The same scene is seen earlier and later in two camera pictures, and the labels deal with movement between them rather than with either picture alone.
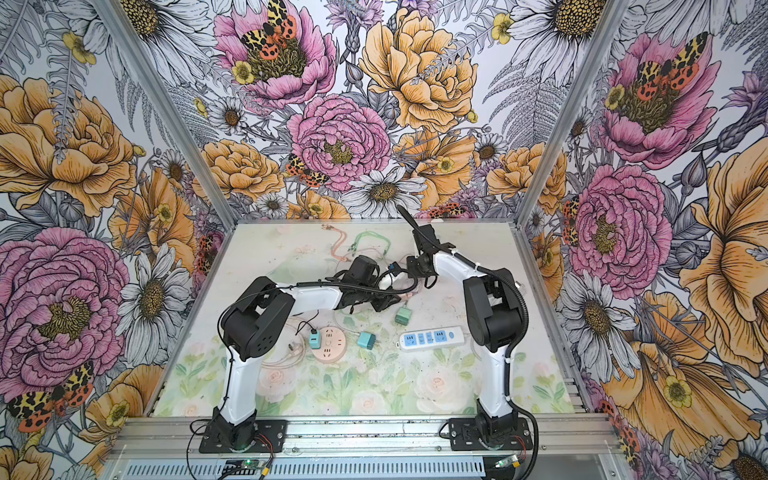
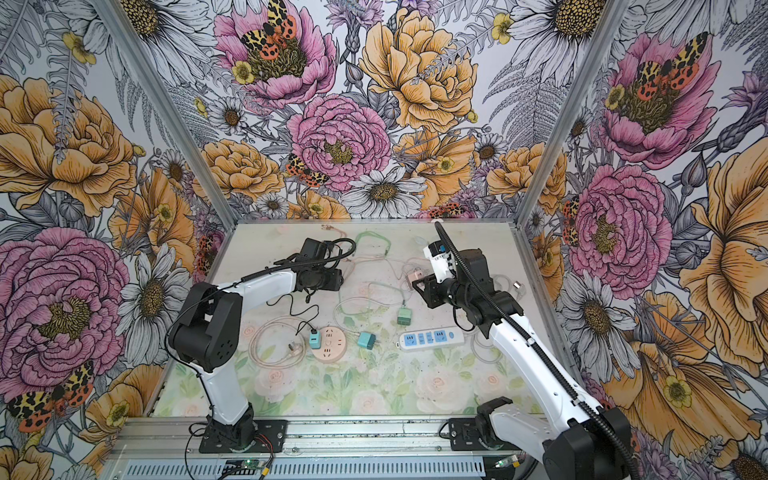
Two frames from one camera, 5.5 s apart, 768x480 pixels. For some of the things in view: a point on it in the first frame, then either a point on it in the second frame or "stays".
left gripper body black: [371, 292] → [325, 280]
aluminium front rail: [406, 437] stays
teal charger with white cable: [366, 340] stays
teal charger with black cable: [315, 340] stays
